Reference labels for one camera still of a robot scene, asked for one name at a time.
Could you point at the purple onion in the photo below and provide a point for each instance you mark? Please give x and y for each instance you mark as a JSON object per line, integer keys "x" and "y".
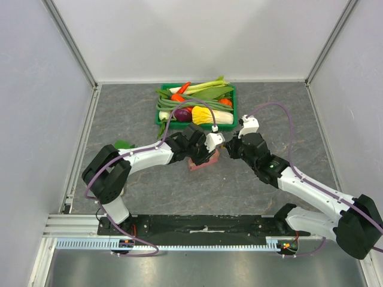
{"x": 183, "y": 115}

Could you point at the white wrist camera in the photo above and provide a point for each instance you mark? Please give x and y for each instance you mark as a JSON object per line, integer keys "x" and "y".
{"x": 214, "y": 139}
{"x": 249, "y": 125}

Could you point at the green white bok choy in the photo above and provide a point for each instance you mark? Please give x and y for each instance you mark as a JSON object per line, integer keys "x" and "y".
{"x": 121, "y": 144}

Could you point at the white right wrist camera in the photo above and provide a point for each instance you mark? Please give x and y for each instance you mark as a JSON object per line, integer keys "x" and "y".
{"x": 249, "y": 125}

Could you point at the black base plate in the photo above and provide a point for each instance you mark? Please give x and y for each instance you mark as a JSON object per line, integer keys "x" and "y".
{"x": 257, "y": 225}

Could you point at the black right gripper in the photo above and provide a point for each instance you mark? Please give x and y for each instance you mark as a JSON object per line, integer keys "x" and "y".
{"x": 234, "y": 146}

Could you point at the orange pumpkin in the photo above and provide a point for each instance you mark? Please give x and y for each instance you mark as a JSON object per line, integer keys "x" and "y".
{"x": 227, "y": 102}

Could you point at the green long beans bundle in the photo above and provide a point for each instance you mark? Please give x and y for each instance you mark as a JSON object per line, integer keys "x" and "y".
{"x": 165, "y": 104}

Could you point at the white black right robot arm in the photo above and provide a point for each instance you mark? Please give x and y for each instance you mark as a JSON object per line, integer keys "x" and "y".
{"x": 354, "y": 223}

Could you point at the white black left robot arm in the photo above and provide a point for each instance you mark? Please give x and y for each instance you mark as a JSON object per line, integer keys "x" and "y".
{"x": 107, "y": 173}

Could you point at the yellow napa cabbage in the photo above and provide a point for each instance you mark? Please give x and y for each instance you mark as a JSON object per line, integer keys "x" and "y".
{"x": 201, "y": 115}

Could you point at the slotted cable duct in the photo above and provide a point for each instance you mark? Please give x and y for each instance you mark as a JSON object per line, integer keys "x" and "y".
{"x": 174, "y": 244}

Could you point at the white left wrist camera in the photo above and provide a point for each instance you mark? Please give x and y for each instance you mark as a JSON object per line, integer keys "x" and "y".
{"x": 214, "y": 139}

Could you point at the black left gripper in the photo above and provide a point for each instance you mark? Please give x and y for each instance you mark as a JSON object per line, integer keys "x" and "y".
{"x": 206, "y": 155}

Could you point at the pale green celery stalk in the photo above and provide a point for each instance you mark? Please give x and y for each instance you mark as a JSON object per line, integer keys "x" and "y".
{"x": 219, "y": 82}

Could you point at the large green leaf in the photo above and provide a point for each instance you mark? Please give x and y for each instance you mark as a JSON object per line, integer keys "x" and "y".
{"x": 212, "y": 93}

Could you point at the pink express box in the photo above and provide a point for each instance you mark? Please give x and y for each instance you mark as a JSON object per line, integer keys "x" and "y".
{"x": 213, "y": 159}

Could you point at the red chili pepper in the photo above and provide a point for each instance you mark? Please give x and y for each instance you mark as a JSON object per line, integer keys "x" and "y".
{"x": 183, "y": 88}

